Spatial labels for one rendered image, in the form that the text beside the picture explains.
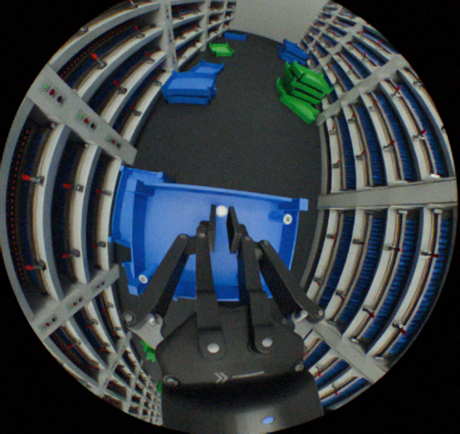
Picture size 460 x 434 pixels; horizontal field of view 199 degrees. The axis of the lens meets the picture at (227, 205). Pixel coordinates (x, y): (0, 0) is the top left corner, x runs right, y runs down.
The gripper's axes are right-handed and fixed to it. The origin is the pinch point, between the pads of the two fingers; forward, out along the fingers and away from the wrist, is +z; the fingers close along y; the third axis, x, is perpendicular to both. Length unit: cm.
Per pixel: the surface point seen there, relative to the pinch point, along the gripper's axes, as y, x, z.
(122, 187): -39.3, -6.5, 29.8
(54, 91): -49, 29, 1
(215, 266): 0.4, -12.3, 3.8
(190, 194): -5.9, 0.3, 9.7
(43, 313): -57, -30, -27
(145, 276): -12.0, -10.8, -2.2
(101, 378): -66, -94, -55
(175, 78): -39, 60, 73
